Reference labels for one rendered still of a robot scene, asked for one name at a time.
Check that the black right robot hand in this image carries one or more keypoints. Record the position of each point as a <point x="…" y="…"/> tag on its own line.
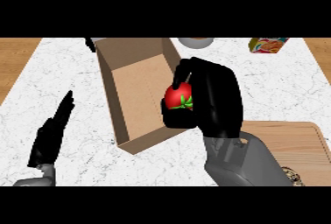
<point x="218" y="99"/>

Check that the red tomato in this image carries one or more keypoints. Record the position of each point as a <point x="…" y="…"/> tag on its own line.
<point x="178" y="98"/>

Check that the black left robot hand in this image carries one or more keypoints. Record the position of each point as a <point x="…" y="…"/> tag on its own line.
<point x="51" y="137"/>

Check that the pale wooden cutting board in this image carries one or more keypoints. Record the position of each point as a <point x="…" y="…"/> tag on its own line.
<point x="293" y="151"/>

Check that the brown cardboard box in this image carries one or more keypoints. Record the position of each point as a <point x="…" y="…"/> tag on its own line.
<point x="142" y="90"/>

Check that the brown speckled round food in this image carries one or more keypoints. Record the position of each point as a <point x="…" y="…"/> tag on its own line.
<point x="293" y="176"/>

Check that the colourful printed food box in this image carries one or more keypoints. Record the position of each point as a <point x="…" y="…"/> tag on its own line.
<point x="266" y="45"/>

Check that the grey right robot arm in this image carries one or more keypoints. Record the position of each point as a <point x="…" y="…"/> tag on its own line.
<point x="241" y="163"/>

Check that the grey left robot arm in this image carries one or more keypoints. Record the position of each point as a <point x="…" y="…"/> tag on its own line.
<point x="39" y="178"/>

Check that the grey round bowl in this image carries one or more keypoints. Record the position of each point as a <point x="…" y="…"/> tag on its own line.
<point x="195" y="42"/>

